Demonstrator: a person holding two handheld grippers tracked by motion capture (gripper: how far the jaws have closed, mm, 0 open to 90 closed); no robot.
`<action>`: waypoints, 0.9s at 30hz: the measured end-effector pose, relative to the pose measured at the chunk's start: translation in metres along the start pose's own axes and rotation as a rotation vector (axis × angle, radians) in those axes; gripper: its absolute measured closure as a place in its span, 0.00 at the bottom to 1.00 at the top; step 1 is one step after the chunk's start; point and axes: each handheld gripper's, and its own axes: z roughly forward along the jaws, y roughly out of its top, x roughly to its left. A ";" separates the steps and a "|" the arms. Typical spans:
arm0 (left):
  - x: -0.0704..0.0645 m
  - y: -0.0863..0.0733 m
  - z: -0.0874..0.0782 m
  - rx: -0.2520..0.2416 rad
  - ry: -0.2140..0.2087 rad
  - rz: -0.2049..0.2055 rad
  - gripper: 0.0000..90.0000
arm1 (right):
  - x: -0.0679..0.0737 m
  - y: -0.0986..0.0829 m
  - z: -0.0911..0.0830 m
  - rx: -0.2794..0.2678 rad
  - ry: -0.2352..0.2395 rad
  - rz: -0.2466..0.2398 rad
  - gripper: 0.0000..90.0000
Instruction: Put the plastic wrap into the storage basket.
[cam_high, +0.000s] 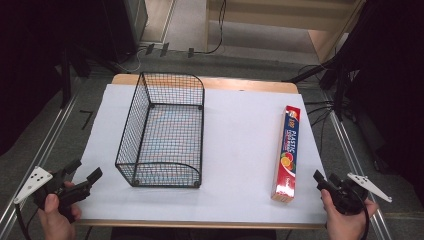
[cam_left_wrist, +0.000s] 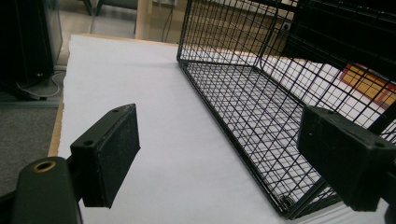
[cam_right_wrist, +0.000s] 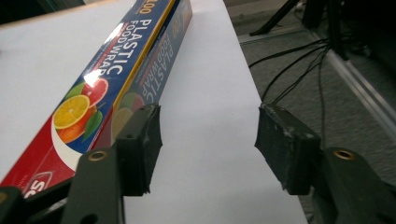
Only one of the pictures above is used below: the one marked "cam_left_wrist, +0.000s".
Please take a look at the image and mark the dark chair legs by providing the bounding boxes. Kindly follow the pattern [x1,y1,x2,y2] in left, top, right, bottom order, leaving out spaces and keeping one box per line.
[81,0,138,17]

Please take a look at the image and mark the white table cover sheet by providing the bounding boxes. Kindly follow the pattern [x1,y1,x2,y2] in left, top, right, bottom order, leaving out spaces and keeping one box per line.
[57,34,390,224]

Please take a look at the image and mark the red and yellow flat packet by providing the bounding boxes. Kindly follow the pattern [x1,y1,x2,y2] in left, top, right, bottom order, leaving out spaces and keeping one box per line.
[339,63,396,108]

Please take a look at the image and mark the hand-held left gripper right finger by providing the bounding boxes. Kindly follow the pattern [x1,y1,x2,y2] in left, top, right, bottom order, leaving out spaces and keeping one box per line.
[297,105,396,213]

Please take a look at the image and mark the black wire mesh rack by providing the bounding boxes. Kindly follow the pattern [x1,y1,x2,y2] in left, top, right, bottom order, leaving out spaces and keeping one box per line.
[176,0,396,220]

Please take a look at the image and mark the white cable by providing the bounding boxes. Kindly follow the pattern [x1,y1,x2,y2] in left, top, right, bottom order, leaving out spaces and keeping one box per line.
[15,70,63,99]

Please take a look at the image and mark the dark hanging cable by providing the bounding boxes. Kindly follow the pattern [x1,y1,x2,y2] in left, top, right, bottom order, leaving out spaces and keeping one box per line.
[161,0,176,43]

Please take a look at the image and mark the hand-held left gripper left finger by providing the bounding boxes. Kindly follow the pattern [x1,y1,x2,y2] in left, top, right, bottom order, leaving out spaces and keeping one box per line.
[69,103,141,209]

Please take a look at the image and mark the light wooden post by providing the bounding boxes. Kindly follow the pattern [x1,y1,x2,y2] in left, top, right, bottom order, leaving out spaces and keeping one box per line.
[134,0,154,40]

